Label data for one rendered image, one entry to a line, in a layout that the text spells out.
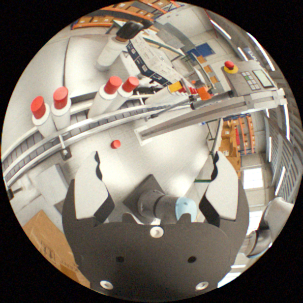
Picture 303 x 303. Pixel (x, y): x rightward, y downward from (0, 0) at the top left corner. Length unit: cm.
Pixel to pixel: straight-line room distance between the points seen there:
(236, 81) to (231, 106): 9
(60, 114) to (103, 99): 11
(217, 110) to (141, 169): 41
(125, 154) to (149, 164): 14
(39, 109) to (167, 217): 46
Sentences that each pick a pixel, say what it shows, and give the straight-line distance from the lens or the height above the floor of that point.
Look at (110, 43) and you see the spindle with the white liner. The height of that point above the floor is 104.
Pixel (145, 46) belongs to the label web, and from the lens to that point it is 66.
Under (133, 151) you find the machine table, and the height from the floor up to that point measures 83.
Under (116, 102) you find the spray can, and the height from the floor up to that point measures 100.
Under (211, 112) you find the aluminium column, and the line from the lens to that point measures 35.
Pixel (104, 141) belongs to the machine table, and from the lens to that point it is 46.
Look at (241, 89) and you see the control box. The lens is 36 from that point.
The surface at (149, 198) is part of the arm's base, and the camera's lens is 47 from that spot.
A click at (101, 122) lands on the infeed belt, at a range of 42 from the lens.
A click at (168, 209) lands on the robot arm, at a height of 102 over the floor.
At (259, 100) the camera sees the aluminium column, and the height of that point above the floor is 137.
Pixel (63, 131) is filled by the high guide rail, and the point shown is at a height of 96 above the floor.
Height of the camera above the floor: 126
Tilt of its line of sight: 47 degrees down
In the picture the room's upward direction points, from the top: 79 degrees clockwise
